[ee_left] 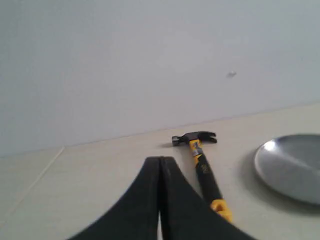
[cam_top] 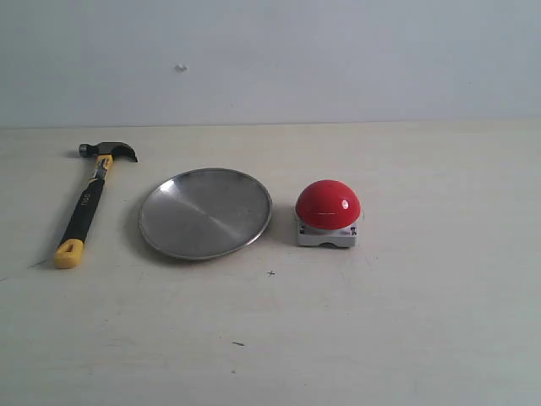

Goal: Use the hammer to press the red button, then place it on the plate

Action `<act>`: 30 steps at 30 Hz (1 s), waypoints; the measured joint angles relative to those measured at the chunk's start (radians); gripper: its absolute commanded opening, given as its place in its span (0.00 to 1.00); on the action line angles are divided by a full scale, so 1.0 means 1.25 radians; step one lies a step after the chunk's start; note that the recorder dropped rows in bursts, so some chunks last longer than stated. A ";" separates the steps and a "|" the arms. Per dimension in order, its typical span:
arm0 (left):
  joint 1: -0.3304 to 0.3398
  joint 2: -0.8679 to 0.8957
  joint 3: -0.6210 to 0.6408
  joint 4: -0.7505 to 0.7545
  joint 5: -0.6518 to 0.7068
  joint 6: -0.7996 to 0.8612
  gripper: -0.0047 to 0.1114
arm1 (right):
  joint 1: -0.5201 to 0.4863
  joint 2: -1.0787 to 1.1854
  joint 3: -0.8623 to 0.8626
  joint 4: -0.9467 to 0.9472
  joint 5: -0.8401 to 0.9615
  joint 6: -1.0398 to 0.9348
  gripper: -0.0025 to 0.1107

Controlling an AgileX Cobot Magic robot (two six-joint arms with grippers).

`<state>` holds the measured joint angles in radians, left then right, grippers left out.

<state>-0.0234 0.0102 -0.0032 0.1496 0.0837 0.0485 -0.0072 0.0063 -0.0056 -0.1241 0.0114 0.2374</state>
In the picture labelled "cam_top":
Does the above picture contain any round silver metal plate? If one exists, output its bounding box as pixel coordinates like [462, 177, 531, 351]
[138, 167, 273, 261]

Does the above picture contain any yellow black claw hammer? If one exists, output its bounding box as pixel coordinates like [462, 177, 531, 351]
[53, 142, 138, 269]

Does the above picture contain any red dome push button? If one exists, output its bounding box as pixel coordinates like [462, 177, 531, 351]
[295, 179, 363, 249]

